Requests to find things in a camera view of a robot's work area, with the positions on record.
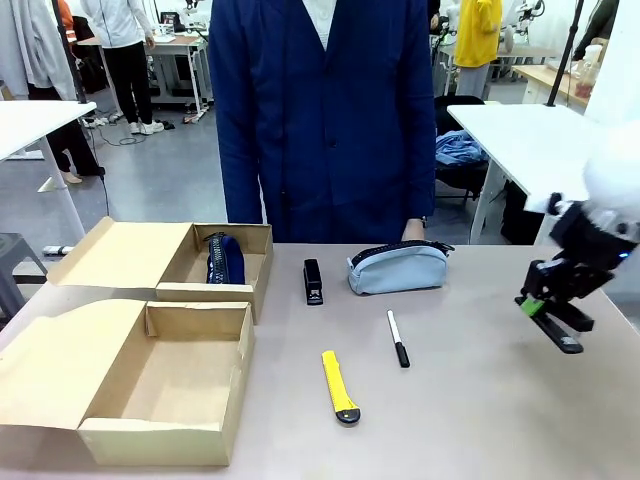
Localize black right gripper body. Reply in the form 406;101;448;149
548;199;632;275

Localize light blue pencil case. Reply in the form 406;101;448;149
346;239;456;296

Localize black and white marker pen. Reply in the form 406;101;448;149
386;309;411;369

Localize small black stapler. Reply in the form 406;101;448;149
302;258;325;306

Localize yellow utility knife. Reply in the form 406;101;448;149
321;350;361;427

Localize small cardboard box with lid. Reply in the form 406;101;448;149
47;216;275;326

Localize cardboard box with lid flap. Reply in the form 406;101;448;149
0;298;256;467

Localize person's left hand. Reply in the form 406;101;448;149
402;218;426;244

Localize black bag under table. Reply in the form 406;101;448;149
501;179;547;246

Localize white table with angled legs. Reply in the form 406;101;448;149
446;103;601;246

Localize black chair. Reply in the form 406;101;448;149
433;94;494;202

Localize blue cloth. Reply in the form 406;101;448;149
435;129;490;166

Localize clear plastic jar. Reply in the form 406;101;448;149
573;44;602;99

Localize wooden top table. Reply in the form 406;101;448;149
512;63;591;109

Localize black stand pole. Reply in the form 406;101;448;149
546;0;586;109

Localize person in dark jacket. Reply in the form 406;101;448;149
572;0;621;62

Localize person in yellow hoodie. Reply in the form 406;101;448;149
453;0;504;100

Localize person in blue coat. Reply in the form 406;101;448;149
208;0;437;245

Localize navy blue pencil case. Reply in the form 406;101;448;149
206;232;246;286

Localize background workbench desk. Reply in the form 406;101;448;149
77;32;212;121

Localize person in white jacket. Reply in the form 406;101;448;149
79;0;166;136

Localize grey stool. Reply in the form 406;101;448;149
0;232;50;321

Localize white table with round leg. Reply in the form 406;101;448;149
0;101;98;241

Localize person in grey coat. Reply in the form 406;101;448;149
0;0;106;184

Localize silver wrist flange ring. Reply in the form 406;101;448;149
584;203;640;242

